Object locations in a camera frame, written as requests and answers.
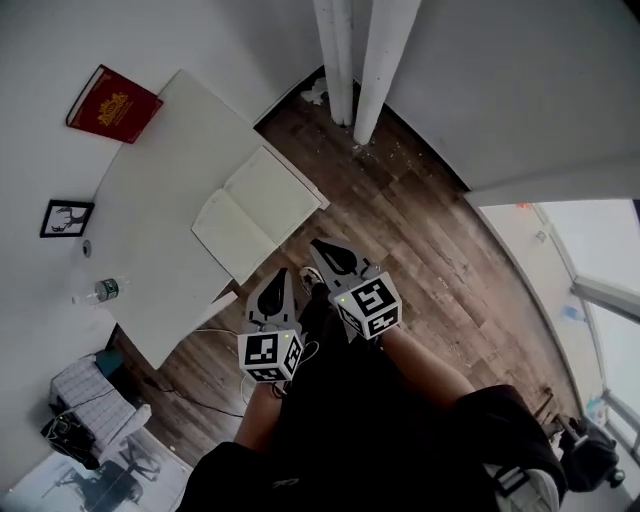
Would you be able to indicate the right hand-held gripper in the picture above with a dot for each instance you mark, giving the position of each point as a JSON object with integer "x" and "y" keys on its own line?
{"x": 367, "y": 305}

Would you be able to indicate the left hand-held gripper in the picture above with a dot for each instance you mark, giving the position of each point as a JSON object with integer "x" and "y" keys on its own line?
{"x": 265, "y": 352}

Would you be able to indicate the white notebook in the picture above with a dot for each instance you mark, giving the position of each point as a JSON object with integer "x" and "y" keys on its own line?
{"x": 255, "y": 220}

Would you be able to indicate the person's right forearm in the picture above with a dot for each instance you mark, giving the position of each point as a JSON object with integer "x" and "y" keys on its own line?
{"x": 425, "y": 370}

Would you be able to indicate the person's left forearm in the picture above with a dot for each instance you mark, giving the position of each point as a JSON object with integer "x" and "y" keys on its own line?
{"x": 260, "y": 420}

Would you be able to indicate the person's shoe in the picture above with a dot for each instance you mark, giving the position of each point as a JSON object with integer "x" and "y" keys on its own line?
{"x": 310, "y": 280}

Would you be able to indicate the white table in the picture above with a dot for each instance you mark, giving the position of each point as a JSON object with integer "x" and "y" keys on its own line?
{"x": 217, "y": 306}

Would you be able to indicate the person's black clothing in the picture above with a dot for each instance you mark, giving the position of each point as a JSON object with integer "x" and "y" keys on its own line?
{"x": 360, "y": 440}

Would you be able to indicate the clear bottle with green label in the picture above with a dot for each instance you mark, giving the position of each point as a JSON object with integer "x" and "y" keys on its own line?
{"x": 102, "y": 291}

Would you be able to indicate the crumpled white paper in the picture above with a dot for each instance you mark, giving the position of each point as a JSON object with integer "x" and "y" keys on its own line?
{"x": 314, "y": 91}

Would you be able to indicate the teal storage box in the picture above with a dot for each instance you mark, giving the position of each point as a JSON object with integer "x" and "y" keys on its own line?
{"x": 109, "y": 362}

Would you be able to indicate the small orange object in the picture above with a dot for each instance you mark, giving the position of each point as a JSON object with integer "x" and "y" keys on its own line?
{"x": 524, "y": 205}

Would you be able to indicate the small round bottle cap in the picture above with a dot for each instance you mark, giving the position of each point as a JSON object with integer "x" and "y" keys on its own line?
{"x": 87, "y": 248}

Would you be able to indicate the small round cup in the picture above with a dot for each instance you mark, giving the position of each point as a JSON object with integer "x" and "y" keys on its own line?
{"x": 541, "y": 236}

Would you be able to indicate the thick white pipe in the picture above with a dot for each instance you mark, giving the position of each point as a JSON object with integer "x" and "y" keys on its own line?
{"x": 385, "y": 65}

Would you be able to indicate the white checkered cloth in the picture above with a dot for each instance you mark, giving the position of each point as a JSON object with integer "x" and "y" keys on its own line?
{"x": 95, "y": 400}

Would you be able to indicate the thin white pipe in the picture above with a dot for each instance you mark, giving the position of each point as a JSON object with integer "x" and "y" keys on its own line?
{"x": 334, "y": 60}

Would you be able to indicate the black framed deer picture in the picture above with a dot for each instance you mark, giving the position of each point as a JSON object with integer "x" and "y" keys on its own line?
{"x": 66, "y": 219}

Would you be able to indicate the small blue object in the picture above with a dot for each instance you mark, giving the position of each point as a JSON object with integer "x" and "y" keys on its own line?
{"x": 573, "y": 313}

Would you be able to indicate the black bag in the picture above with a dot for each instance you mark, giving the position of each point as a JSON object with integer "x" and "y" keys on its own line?
{"x": 67, "y": 442}

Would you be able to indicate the red book with gold print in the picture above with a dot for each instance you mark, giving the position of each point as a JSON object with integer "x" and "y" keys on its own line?
{"x": 115, "y": 105}

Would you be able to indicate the black office chair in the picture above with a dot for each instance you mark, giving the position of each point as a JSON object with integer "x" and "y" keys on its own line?
{"x": 590, "y": 455}

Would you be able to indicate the window with dark frame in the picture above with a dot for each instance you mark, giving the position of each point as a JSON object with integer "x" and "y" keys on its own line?
{"x": 605, "y": 296}

